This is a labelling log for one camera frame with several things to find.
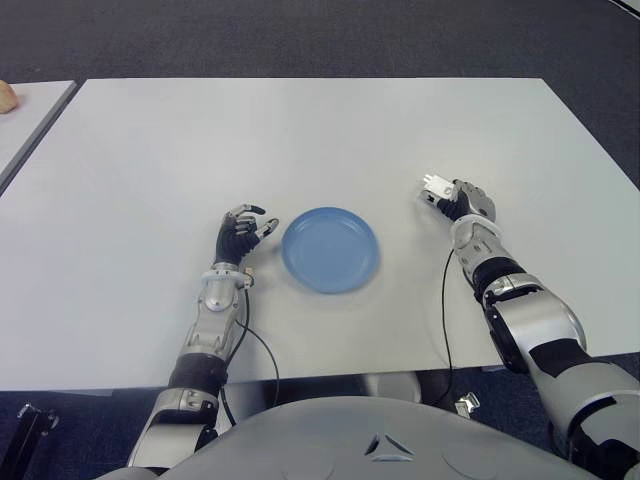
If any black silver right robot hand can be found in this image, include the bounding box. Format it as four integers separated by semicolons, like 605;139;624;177
418;178;497;224

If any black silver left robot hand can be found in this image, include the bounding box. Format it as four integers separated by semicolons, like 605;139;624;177
213;202;281;266

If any white charger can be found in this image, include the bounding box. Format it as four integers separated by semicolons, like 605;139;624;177
421;172;457;201

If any blue round plate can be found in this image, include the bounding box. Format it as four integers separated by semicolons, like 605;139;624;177
281;206;382;295

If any white robot leg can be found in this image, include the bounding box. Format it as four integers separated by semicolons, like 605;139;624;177
362;372;421;404

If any grey robot torso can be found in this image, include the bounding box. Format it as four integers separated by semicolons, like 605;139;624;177
94;396;571;480

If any white adjacent table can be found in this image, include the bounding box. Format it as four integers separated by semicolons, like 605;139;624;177
0;80;78;194

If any beige bread roll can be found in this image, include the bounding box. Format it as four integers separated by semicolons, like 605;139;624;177
0;79;19;115

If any black stand on floor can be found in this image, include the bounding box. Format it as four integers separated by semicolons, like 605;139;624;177
9;402;60;480

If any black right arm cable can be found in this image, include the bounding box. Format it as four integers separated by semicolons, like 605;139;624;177
441;247;457;401

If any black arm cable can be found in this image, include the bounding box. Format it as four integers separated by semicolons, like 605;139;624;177
441;247;457;401
219;287;280;426

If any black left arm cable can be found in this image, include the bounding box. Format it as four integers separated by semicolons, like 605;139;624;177
219;287;280;426

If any silver metal bracket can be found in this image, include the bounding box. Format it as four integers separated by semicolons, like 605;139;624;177
453;392;480;416

